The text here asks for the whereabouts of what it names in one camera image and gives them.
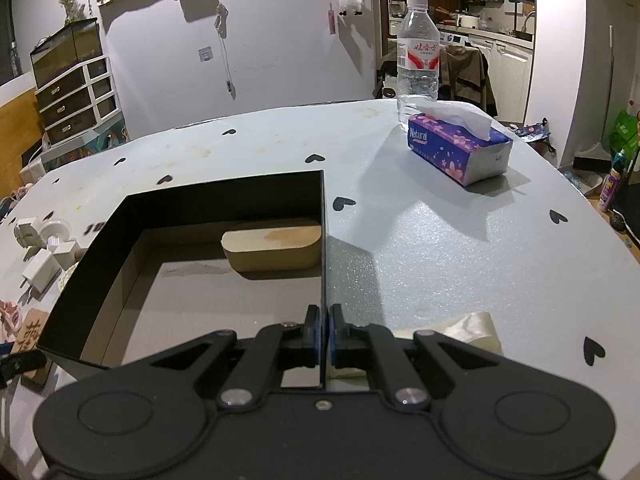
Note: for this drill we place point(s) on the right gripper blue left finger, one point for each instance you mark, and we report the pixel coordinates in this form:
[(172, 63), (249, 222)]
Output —
[(263, 360)]

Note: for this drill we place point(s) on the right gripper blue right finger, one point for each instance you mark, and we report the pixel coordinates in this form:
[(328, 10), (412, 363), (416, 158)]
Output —
[(381, 357)]

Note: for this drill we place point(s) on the oval wooden block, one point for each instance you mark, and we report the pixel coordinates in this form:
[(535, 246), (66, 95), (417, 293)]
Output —
[(273, 246)]

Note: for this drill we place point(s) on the black cardboard box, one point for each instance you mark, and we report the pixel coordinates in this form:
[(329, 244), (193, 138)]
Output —
[(156, 276)]

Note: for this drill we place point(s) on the white cube adapter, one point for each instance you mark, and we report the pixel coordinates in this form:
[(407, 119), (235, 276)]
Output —
[(67, 253)]

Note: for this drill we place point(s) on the white wall charger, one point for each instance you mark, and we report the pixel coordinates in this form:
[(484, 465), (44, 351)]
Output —
[(41, 270)]

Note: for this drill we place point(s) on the carved wooden coaster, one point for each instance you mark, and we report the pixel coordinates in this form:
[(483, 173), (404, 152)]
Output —
[(26, 340)]

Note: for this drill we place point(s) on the purple tissue pack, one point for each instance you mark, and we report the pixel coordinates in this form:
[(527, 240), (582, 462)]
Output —
[(460, 140)]

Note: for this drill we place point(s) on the white suction hook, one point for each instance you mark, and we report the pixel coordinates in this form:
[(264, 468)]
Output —
[(54, 232)]

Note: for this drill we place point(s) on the clear water bottle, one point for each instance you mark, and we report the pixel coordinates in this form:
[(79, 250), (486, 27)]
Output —
[(417, 61)]

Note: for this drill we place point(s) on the white drawer cabinet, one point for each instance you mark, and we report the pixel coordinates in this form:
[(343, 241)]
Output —
[(82, 98)]

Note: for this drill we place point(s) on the white plush toy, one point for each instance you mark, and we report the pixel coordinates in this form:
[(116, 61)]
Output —
[(346, 7)]

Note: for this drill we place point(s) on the glass terrarium tank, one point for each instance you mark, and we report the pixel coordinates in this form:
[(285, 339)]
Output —
[(74, 43)]

